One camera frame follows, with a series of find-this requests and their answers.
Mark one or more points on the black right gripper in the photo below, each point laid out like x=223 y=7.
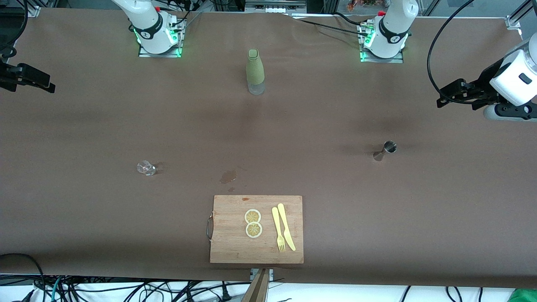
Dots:
x=8 y=75

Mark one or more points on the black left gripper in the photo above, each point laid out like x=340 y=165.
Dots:
x=485 y=82

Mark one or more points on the steel double jigger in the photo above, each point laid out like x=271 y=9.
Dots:
x=390 y=147

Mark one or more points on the small clear glass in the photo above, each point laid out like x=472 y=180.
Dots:
x=146 y=167

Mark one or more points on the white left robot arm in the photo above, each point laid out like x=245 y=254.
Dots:
x=392 y=33

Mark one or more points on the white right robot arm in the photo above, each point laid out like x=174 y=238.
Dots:
x=147 y=29

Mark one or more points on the green bag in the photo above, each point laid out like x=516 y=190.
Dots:
x=524 y=295

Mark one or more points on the green sleeved glass bottle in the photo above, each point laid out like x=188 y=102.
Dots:
x=255 y=67

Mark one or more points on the yellow plastic knife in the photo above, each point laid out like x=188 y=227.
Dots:
x=284 y=222

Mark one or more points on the yellow plastic fork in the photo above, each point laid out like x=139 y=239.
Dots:
x=277 y=222

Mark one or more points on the liquid spill puddle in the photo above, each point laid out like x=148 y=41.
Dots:
x=228 y=176

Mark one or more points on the lemon slice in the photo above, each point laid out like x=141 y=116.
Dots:
x=254 y=230
x=252 y=216

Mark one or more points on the wooden cutting board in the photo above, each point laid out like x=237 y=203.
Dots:
x=235 y=247

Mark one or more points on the aluminium corner bracket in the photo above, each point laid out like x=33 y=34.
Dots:
x=512 y=22
x=32 y=11

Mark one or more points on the aluminium frame bar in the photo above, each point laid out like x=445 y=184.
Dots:
x=526 y=8

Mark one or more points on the small metal clamp bracket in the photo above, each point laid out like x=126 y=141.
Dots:
x=253 y=274

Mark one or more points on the wooden post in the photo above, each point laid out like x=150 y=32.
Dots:
x=256 y=289

